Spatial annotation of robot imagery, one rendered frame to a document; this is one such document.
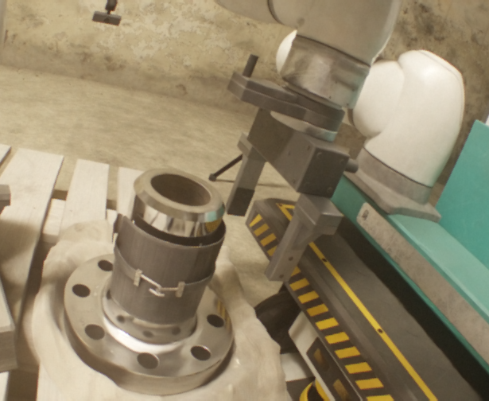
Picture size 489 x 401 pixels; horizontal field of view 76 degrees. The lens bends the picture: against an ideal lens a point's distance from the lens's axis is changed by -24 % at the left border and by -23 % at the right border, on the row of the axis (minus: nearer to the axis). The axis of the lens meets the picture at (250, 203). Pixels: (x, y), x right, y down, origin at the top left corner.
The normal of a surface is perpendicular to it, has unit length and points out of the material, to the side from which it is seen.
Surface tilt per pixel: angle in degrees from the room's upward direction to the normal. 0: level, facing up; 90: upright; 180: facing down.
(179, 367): 0
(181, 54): 90
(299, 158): 90
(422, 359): 0
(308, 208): 90
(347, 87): 90
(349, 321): 0
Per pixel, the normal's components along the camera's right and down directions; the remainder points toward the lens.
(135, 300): -0.16, 0.36
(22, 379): 0.29, 0.50
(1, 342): 0.64, 0.52
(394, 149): -0.63, 0.22
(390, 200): 0.29, -0.77
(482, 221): -0.86, -0.13
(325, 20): -0.61, 0.44
